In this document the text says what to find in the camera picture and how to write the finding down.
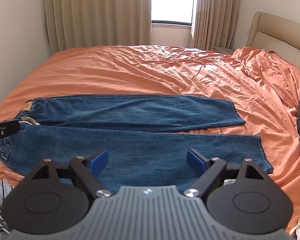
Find blue denim pants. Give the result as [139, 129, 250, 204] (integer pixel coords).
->
[0, 94, 274, 196]

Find beige nightstand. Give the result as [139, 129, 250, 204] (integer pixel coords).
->
[213, 45, 234, 54]

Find wide beige curtain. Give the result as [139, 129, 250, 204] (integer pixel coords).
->
[44, 0, 152, 55]

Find narrow beige curtain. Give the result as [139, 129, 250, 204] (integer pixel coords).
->
[190, 0, 238, 49]

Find orange bed sheet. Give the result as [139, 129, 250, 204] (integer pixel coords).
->
[0, 45, 300, 233]

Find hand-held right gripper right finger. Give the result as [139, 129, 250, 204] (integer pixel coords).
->
[183, 149, 268, 199]

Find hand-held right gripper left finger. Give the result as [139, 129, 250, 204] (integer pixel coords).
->
[25, 148, 113, 199]

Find beige padded headboard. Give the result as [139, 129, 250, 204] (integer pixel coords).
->
[247, 11, 300, 77]

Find dark framed window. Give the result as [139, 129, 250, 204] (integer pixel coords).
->
[151, 0, 199, 27]

